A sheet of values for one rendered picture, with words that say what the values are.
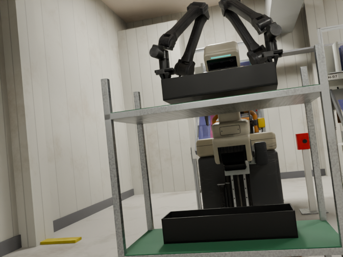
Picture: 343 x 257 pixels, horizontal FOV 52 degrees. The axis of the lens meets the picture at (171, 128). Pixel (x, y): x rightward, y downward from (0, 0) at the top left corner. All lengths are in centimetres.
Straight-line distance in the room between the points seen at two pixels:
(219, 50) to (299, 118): 474
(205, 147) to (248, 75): 83
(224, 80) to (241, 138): 47
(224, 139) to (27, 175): 210
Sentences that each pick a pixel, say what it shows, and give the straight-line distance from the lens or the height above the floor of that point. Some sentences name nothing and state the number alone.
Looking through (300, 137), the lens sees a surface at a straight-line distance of 371.
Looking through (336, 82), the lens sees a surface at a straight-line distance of 434.
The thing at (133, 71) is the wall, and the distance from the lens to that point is 661.
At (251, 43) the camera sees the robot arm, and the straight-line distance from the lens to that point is 214.
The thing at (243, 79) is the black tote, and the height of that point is 107.
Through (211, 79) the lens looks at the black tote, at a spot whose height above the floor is 109.
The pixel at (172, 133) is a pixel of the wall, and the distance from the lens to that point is 629.
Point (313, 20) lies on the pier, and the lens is 697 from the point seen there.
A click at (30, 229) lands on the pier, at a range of 367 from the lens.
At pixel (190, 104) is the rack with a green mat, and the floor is 94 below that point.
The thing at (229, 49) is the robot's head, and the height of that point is 131.
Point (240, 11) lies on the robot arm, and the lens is 205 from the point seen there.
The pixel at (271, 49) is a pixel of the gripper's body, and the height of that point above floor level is 121.
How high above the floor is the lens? 77
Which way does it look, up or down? 3 degrees up
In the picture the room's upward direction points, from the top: 6 degrees counter-clockwise
